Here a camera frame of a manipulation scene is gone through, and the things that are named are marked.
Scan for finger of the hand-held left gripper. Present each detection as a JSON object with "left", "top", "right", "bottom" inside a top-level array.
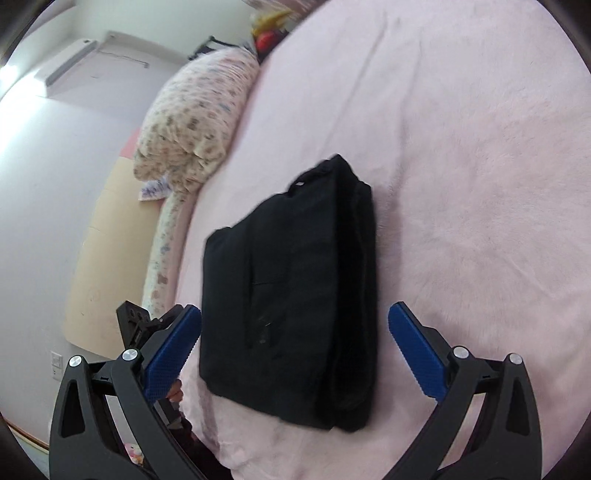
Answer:
[{"left": 115, "top": 300, "right": 160, "bottom": 352}]

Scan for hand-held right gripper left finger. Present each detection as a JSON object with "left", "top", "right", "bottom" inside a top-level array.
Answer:
[{"left": 48, "top": 305, "right": 207, "bottom": 480}]

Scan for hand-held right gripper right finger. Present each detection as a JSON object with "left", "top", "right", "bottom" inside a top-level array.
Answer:
[{"left": 382, "top": 302, "right": 544, "bottom": 480}]

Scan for black pants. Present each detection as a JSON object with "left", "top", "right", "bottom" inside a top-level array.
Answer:
[{"left": 199, "top": 154, "right": 380, "bottom": 433}]

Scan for person's left hand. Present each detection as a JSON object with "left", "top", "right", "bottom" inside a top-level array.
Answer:
[{"left": 166, "top": 381, "right": 186, "bottom": 411}]

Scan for bear print bed sheet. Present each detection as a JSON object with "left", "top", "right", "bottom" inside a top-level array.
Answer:
[{"left": 141, "top": 184, "right": 207, "bottom": 320}]

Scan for purple print cloth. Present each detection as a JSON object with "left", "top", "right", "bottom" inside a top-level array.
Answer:
[{"left": 138, "top": 178, "right": 173, "bottom": 203}]

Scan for pink bed blanket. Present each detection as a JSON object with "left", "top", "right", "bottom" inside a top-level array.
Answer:
[{"left": 173, "top": 0, "right": 591, "bottom": 480}]

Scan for bear print quilt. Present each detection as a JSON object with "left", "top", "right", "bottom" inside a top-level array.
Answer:
[{"left": 133, "top": 47, "right": 262, "bottom": 195}]

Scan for white air conditioner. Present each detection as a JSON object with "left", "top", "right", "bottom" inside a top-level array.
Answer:
[{"left": 35, "top": 39, "right": 100, "bottom": 86}]

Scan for dark cloth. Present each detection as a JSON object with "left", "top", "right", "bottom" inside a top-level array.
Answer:
[{"left": 187, "top": 36, "right": 254, "bottom": 62}]

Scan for yellow plush toy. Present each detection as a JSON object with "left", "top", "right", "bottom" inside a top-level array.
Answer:
[{"left": 251, "top": 8, "right": 297, "bottom": 36}]

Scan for pink patterned cloth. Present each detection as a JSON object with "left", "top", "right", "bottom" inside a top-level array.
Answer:
[{"left": 244, "top": 0, "right": 320, "bottom": 14}]

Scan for wooden frame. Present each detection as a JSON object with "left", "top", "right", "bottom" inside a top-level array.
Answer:
[{"left": 4, "top": 414, "right": 50, "bottom": 452}]

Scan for air conditioner cable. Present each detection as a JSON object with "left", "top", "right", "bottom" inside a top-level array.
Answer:
[{"left": 99, "top": 45, "right": 151, "bottom": 69}]

